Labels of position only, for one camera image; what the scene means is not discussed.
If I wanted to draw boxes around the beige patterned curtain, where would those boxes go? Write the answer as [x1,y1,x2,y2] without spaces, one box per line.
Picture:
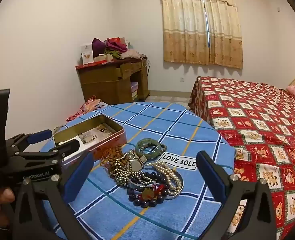
[160,0,243,70]

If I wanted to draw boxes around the brown wooden desk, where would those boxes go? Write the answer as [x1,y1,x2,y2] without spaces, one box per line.
[75,57,150,105]

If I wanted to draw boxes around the printed paper leaflet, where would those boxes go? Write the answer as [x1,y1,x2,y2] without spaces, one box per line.
[77,124,115,145]

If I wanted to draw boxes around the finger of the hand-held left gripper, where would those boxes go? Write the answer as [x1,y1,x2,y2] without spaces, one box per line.
[14,140,79,166]
[6,129,53,153]

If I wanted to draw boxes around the blue checked tablecloth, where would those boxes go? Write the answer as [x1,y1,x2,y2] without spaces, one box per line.
[39,102,237,240]

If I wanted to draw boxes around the green jade bangle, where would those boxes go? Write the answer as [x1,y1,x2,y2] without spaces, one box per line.
[135,138,161,155]

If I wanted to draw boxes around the purple cloth bag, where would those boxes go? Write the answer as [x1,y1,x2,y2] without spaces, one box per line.
[92,38,106,55]

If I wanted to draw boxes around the white carton box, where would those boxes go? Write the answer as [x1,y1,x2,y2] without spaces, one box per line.
[81,44,94,65]

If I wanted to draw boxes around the red cord pendant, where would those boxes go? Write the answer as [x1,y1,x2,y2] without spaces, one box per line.
[141,184,165,200]

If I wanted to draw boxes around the silver wristwatch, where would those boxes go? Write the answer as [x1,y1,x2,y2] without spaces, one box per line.
[124,152,148,173]

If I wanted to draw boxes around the red patchwork bedspread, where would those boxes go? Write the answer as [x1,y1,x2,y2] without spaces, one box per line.
[188,76,295,240]

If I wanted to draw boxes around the stacked storage boxes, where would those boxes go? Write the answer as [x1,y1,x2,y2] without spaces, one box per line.
[130,81,139,100]

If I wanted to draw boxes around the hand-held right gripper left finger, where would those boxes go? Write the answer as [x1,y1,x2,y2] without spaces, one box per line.
[11,151,95,240]

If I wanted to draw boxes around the white pearl necklace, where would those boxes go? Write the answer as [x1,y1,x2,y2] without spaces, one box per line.
[146,161,184,195]

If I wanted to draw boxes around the pink floral cloth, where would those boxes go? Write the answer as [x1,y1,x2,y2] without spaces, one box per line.
[66,95,104,123]

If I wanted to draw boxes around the pink metal tin box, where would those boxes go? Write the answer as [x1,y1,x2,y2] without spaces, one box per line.
[53,114,127,165]

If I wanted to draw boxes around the red clothing pile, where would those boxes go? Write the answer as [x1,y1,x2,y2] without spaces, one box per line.
[105,37,128,53]

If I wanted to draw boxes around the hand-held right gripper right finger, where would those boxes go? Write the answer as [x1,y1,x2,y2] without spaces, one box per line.
[196,151,277,240]

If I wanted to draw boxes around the flat red box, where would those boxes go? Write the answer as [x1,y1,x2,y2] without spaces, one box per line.
[75,61,108,70]

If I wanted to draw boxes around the metallic bead necklace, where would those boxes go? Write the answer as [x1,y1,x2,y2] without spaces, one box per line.
[109,150,138,187]

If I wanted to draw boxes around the wooden bead necklace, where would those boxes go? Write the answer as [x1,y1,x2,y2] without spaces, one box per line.
[100,145,124,170]

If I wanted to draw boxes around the dark blue bead bracelet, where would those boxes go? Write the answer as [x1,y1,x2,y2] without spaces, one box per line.
[126,171,170,208]

